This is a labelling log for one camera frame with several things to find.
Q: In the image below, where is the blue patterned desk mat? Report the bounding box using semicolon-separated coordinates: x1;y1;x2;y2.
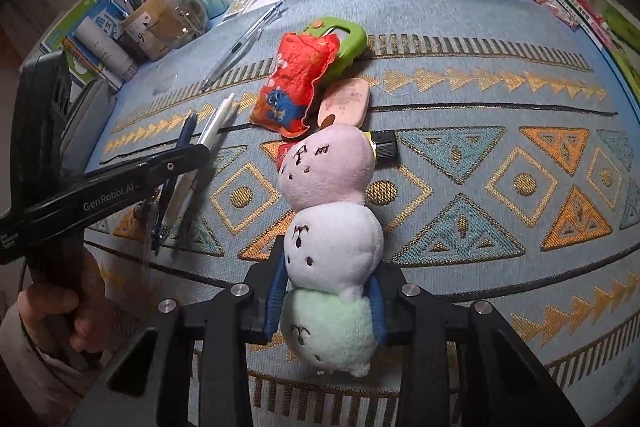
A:
82;0;640;427

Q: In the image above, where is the three-ball dango plush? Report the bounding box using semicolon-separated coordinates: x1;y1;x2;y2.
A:
277;123;385;378

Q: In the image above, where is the pink oval eraser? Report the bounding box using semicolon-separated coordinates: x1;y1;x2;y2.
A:
316;78;372;128

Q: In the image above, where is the books and white roll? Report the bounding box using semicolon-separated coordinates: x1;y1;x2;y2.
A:
40;0;126;92

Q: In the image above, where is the white cylindrical bottle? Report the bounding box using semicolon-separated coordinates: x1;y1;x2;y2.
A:
72;17;138;80

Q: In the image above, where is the small red packet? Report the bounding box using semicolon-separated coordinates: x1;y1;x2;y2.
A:
276;141;301;172

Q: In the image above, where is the white patterned card box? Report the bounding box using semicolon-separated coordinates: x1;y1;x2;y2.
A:
222;0;264;21

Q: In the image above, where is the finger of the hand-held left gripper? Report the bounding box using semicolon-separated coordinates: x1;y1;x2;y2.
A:
146;144;211;194

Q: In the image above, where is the clear glass cup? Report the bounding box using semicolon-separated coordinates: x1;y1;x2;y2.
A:
167;0;208;45

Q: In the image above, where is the red snack packet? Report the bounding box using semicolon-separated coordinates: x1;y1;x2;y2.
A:
249;32;341;138

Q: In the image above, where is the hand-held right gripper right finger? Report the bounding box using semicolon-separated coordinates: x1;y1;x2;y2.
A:
367;264;586;427

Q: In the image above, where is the stack of children's books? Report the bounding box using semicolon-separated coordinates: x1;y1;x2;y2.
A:
550;0;616;50

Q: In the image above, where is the brown pen holder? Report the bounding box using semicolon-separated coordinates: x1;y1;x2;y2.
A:
119;0;173;60

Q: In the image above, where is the clear plastic wrapper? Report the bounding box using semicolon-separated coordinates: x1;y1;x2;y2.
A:
149;66;177;96

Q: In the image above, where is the person's left hand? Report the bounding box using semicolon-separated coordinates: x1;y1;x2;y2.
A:
17;252;118;356

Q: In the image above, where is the person's left forearm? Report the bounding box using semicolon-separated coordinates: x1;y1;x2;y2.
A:
0;302;108;427

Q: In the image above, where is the green cartoon workbook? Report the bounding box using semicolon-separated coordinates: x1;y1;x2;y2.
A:
595;22;640;102

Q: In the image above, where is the red tube with white cap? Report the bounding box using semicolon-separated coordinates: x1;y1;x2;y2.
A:
570;0;609;32

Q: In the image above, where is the green digital timer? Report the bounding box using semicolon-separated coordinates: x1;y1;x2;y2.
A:
300;17;368;82

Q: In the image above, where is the dark blue pen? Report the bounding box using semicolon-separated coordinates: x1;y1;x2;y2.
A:
150;109;197;255

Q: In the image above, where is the blue book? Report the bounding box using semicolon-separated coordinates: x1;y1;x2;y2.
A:
90;0;130;40

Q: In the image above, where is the transparent pen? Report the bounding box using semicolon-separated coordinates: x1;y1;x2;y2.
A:
200;0;288;92

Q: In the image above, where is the white pen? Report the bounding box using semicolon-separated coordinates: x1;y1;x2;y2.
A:
162;93;236;228

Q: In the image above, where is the grey pencil case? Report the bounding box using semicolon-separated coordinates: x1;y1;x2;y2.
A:
60;77;117;180

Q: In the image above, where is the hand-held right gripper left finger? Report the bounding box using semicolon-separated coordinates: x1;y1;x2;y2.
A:
65;249;288;427

